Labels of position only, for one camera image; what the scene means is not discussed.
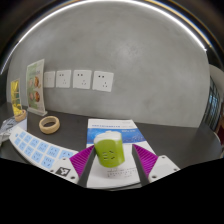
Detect black-framed glass partition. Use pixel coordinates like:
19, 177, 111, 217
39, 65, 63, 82
199, 63, 224, 134

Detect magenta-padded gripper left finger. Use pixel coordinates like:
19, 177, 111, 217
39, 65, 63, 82
49, 145, 96, 187

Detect large acrylic menu sign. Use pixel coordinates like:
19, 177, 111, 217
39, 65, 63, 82
25, 58, 48, 117

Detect white blank wall plate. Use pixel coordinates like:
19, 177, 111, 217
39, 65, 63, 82
43, 70, 56, 89

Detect ceiling light strip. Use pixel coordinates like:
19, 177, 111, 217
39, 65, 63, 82
0, 0, 209, 76

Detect white power strip blue sockets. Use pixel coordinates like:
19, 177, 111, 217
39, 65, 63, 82
8, 124, 79, 170

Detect white and blue booklet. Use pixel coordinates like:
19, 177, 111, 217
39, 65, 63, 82
85, 118, 158, 190

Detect green and white charger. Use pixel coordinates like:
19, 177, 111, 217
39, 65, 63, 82
93, 130, 126, 168

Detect small yellow sign stand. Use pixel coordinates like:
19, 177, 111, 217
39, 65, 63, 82
9, 78, 28, 123

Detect grey printed brochure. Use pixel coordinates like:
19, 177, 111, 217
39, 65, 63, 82
0, 115, 28, 143

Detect tan tape roll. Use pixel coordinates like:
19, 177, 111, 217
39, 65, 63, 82
38, 115, 61, 135

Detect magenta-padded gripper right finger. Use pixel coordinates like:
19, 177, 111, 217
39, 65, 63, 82
132, 143, 181, 186

